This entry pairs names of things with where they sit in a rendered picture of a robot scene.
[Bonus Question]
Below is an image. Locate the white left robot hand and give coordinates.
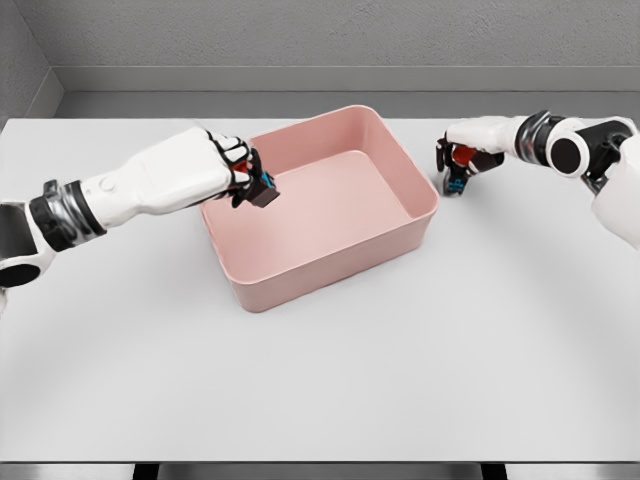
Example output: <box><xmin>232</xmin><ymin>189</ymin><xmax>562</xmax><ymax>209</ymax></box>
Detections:
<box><xmin>164</xmin><ymin>126</ymin><xmax>265</xmax><ymax>209</ymax></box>

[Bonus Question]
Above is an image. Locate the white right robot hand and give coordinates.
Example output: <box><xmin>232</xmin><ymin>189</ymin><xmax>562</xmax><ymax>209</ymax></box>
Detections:
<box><xmin>434</xmin><ymin>116</ymin><xmax>507</xmax><ymax>187</ymax></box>

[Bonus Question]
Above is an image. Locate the red-buttoned black industrial switch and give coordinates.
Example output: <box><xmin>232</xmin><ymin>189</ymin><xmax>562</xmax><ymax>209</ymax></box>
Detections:
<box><xmin>232</xmin><ymin>158</ymin><xmax>280</xmax><ymax>209</ymax></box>
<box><xmin>443</xmin><ymin>144</ymin><xmax>475</xmax><ymax>196</ymax></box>

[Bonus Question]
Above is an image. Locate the pink rectangular basket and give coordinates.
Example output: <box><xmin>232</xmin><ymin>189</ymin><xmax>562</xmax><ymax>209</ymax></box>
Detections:
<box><xmin>200</xmin><ymin>104</ymin><xmax>440</xmax><ymax>315</ymax></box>

